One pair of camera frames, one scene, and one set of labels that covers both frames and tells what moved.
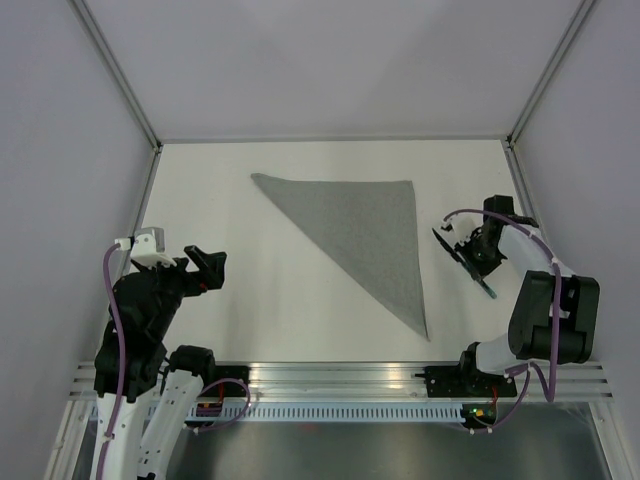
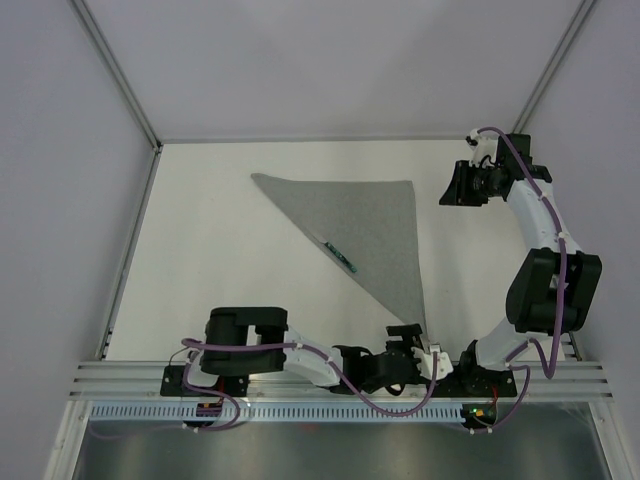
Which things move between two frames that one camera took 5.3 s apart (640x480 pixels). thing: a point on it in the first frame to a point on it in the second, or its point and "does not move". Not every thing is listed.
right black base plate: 465,382 does not move
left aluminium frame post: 117,71 does not move
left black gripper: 211,270 to 413,330
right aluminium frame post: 580,17 does not move
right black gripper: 480,269 to 458,193
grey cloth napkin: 370,228 does not move
